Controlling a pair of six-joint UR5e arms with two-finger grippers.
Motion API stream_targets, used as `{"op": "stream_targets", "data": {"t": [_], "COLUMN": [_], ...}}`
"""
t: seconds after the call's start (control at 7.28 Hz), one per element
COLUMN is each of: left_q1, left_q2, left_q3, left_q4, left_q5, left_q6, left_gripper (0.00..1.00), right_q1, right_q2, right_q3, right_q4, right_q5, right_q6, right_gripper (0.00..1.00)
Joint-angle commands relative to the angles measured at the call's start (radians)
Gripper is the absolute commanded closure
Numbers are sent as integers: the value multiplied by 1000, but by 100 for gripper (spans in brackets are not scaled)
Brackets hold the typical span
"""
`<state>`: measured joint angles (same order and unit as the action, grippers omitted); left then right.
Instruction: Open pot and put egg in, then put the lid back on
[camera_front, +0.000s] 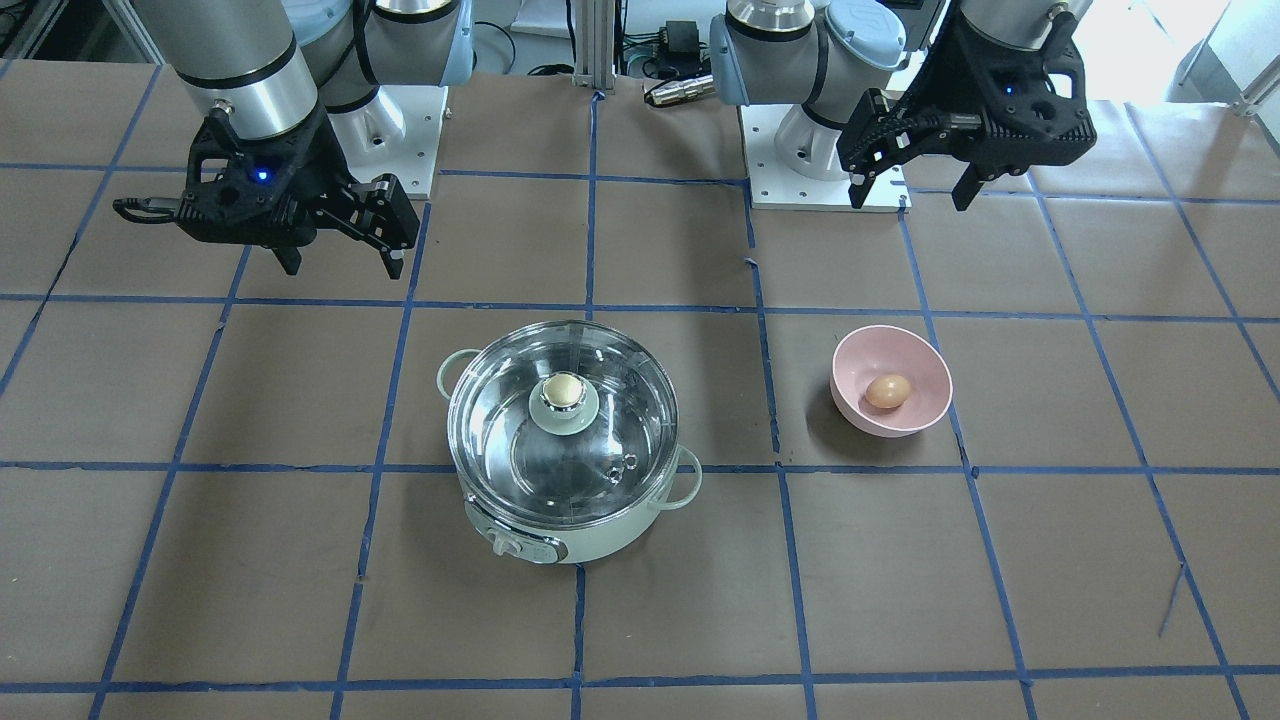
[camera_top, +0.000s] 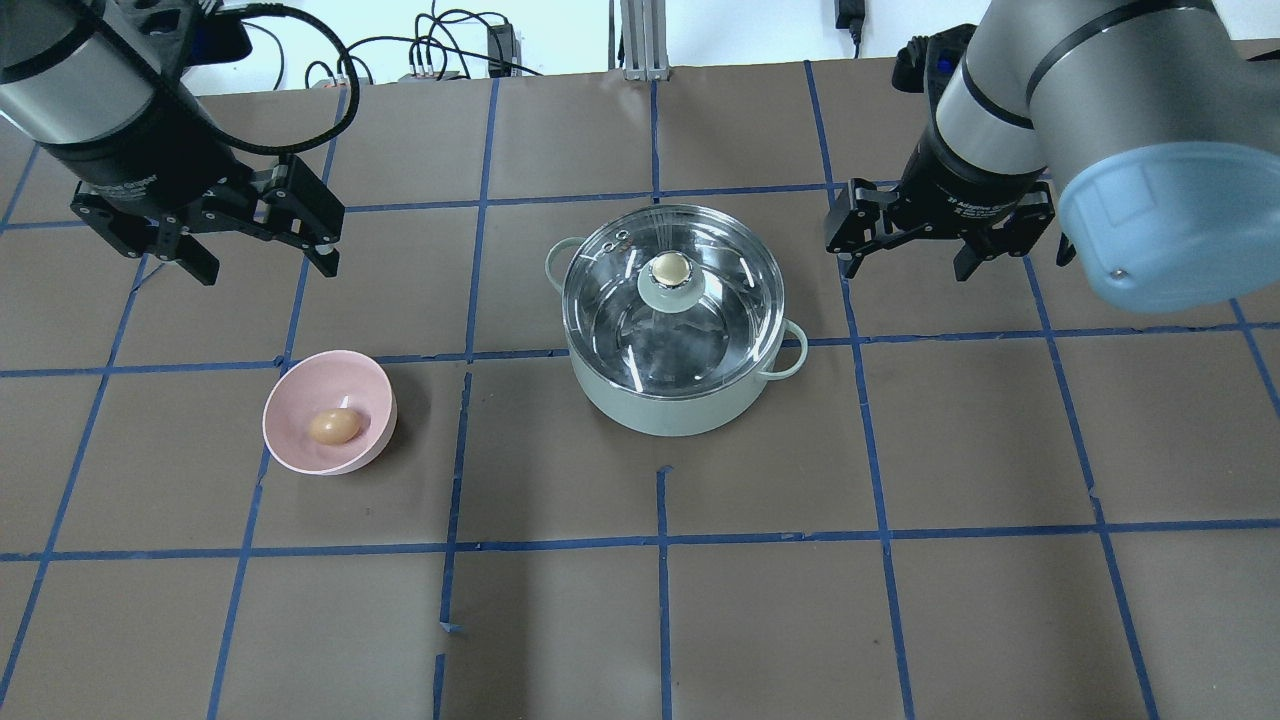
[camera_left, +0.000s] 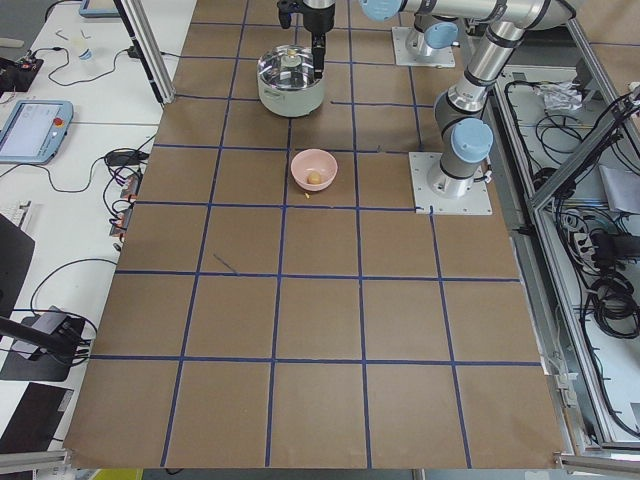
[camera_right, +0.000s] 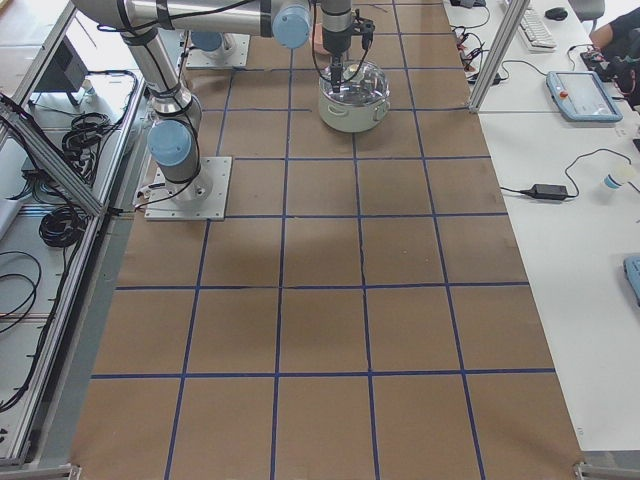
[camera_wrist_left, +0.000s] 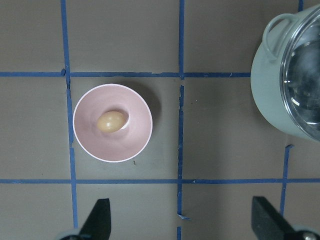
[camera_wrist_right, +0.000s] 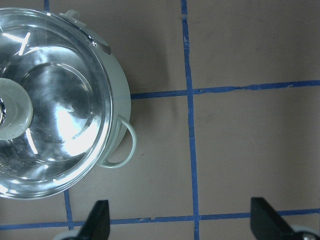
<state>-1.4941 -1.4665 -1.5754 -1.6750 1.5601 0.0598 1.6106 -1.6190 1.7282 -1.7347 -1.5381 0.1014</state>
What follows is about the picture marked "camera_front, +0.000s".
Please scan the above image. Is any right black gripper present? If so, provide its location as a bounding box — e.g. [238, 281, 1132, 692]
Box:
[111, 108, 421, 281]

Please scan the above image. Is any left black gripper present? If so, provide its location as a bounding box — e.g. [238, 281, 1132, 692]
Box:
[836, 12, 1098, 211]

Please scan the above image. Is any brown egg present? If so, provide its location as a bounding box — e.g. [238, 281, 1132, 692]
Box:
[864, 373, 914, 411]

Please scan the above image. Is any glass pot lid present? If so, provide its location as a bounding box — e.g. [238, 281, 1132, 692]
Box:
[445, 320, 681, 529]

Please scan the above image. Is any pale green electric pot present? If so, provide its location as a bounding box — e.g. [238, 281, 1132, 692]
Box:
[436, 320, 703, 565]

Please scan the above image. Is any pink bowl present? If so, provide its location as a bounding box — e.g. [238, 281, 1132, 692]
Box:
[829, 324, 954, 438]

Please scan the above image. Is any silver metal cylinder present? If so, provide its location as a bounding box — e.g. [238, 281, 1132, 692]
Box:
[643, 74, 716, 108]

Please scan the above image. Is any black power adapter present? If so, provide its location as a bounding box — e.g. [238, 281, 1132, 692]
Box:
[657, 20, 701, 63]

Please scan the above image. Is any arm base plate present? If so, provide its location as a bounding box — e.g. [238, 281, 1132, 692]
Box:
[739, 104, 911, 213]
[329, 86, 449, 200]

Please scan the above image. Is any aluminium frame post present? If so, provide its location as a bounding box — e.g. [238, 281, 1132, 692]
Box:
[566, 1, 623, 96]

